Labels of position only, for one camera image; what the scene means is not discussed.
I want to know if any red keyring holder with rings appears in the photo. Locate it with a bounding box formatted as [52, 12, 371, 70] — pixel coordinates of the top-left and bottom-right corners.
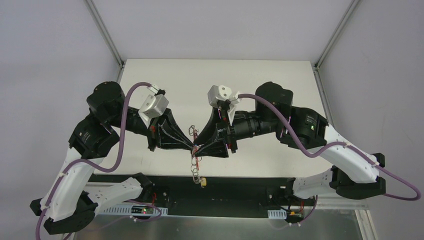
[188, 125, 207, 188]

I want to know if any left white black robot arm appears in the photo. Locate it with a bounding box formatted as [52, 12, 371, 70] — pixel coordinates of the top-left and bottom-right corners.
[30, 81, 193, 239]

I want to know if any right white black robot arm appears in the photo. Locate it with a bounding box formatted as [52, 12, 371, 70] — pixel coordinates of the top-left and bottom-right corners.
[193, 81, 386, 205]

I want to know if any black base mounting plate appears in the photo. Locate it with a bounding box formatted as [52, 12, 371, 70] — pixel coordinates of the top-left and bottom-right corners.
[109, 174, 342, 220]

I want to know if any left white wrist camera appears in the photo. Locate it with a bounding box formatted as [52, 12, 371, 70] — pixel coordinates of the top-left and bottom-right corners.
[138, 84, 169, 128]

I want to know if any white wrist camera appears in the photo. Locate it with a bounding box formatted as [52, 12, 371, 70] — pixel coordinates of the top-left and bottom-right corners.
[207, 85, 241, 124]
[138, 84, 169, 128]

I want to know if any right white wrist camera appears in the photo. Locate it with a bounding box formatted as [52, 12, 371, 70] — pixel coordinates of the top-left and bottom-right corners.
[207, 85, 241, 124]

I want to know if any left white cable duct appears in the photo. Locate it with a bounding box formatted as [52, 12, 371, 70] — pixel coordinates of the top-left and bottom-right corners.
[100, 204, 168, 217]

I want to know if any white cable duct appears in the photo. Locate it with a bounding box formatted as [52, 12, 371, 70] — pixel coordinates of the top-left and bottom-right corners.
[267, 209, 287, 220]
[100, 204, 168, 217]

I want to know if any right white cable duct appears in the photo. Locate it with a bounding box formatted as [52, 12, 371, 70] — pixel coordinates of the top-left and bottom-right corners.
[267, 209, 287, 220]

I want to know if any left metal frame post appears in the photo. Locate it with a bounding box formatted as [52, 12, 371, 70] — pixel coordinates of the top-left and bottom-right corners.
[84, 0, 125, 69]

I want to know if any metal frame post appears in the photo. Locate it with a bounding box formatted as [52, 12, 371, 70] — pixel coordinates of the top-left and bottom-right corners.
[84, 0, 125, 69]
[314, 0, 362, 71]

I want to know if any right metal frame post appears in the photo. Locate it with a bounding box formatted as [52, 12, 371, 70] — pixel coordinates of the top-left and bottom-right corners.
[314, 0, 362, 71]

